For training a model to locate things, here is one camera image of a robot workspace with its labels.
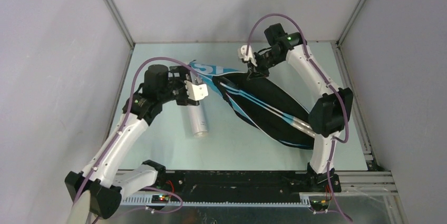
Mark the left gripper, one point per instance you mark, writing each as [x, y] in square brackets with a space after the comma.
[184, 74]

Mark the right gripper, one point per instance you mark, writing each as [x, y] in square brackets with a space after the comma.
[256, 70]

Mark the blue racket cover bag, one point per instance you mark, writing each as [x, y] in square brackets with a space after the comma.
[265, 90]

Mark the white shuttlecock tube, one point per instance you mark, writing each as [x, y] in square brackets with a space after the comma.
[198, 121]

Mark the blue badminton racket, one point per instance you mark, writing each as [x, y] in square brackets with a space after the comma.
[290, 119]

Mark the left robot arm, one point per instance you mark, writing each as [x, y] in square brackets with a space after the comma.
[98, 189]

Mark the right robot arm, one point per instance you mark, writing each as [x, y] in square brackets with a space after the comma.
[330, 114]

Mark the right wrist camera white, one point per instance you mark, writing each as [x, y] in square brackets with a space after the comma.
[246, 55]

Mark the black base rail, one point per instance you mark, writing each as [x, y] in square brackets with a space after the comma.
[246, 187]

